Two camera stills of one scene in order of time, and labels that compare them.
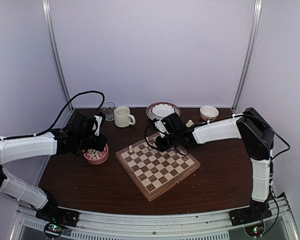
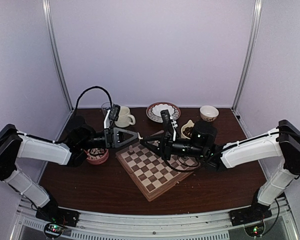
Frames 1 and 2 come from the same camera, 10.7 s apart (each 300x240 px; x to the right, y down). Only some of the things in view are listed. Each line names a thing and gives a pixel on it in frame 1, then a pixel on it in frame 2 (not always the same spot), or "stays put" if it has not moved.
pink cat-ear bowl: (99, 160) stays put
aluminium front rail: (214, 226) stays put
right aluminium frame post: (257, 9) stays put
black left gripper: (100, 146) -> (112, 139)
